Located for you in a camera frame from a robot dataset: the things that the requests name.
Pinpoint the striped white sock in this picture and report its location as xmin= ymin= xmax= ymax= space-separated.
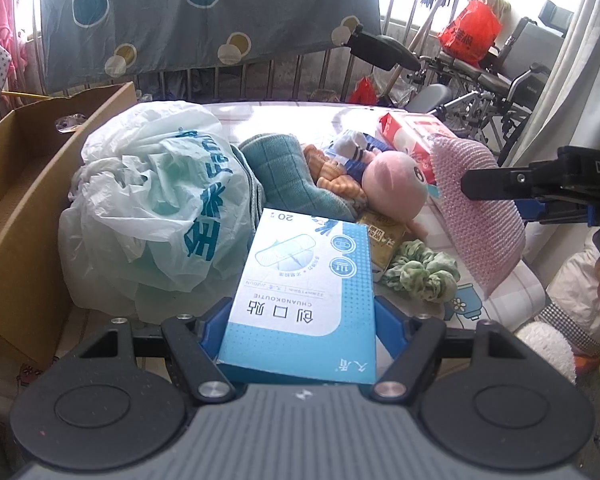
xmin=330 ymin=129 xmax=383 ymax=161

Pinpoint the grey dotted hanging blanket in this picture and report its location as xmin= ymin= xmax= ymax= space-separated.
xmin=39 ymin=0 xmax=383 ymax=93

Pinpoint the black padded seat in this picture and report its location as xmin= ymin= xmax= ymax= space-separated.
xmin=349 ymin=30 xmax=422 ymax=72

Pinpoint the red white packet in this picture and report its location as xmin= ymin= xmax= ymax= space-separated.
xmin=377 ymin=111 xmax=461 ymax=186

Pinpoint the blue white bandage box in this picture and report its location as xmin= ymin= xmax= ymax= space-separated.
xmin=216 ymin=207 xmax=378 ymax=385

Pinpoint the orange knitted toy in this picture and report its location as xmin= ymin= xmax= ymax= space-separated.
xmin=302 ymin=144 xmax=370 ymax=211

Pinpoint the pink plush toy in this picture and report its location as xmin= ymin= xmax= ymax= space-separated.
xmin=362 ymin=150 xmax=438 ymax=238

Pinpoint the teal towel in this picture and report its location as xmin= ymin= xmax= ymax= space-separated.
xmin=237 ymin=132 xmax=356 ymax=223

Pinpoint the gold tissue packet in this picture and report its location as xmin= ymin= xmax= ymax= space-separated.
xmin=355 ymin=210 xmax=411 ymax=283

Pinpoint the grey padded seat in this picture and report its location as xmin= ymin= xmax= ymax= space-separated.
xmin=405 ymin=82 xmax=455 ymax=116

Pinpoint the off-white curtain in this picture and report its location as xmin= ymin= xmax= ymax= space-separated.
xmin=510 ymin=0 xmax=600 ymax=196

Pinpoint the checkered cloth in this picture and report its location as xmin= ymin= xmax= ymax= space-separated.
xmin=537 ymin=302 xmax=600 ymax=356

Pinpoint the white fluffy toy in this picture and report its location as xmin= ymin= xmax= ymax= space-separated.
xmin=515 ymin=321 xmax=578 ymax=386

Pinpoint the white plastic bag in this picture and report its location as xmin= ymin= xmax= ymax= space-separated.
xmin=57 ymin=100 xmax=261 ymax=323

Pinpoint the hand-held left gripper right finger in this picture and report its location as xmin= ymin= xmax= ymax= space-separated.
xmin=372 ymin=297 xmax=526 ymax=403

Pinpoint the white pillow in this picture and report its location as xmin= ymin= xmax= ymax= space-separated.
xmin=547 ymin=245 xmax=600 ymax=331

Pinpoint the metal railing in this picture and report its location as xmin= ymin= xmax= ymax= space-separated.
xmin=130 ymin=45 xmax=366 ymax=106

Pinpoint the blue white soft packet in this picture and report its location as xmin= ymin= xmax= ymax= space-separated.
xmin=325 ymin=147 xmax=376 ymax=176

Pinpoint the wheelchair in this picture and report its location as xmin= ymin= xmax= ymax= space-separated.
xmin=420 ymin=0 xmax=576 ymax=161

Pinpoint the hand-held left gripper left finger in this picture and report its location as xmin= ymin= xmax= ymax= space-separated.
xmin=80 ymin=297 xmax=237 ymax=403

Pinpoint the brown cardboard box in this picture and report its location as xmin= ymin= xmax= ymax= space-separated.
xmin=0 ymin=81 xmax=140 ymax=371

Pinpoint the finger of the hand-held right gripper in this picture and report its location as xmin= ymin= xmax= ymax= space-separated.
xmin=462 ymin=160 xmax=561 ymax=200
xmin=519 ymin=199 xmax=596 ymax=226

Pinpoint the red plastic bag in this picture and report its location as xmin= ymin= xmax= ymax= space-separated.
xmin=437 ymin=0 xmax=503 ymax=61

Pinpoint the small red bag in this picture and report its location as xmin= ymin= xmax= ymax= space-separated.
xmin=349 ymin=76 xmax=381 ymax=106

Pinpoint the green white scrunchie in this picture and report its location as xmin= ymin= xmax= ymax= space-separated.
xmin=380 ymin=240 xmax=462 ymax=303

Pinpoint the pink mesh sponge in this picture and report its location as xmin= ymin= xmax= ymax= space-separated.
xmin=427 ymin=135 xmax=527 ymax=300

